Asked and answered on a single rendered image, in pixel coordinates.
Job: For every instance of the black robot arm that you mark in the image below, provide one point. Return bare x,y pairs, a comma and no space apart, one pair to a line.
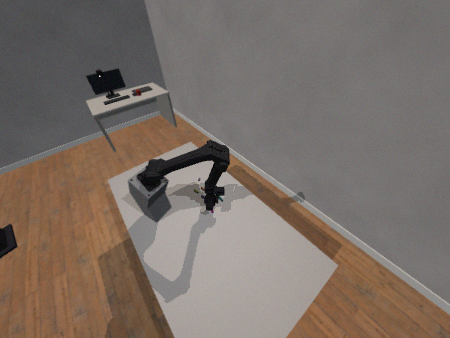
219,154

